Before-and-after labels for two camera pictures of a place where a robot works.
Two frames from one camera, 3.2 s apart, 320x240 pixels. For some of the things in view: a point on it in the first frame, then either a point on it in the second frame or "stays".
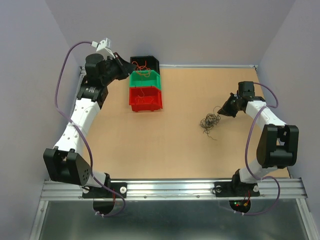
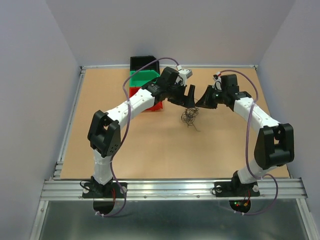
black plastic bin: (146, 63) stays
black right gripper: (225, 109) → (204, 101)
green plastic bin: (144, 78) stays
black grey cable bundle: (211, 120) → (188, 116)
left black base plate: (120, 188) stays
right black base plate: (234, 189) stays
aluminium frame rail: (273, 189) stays
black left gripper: (125, 67) → (184, 100)
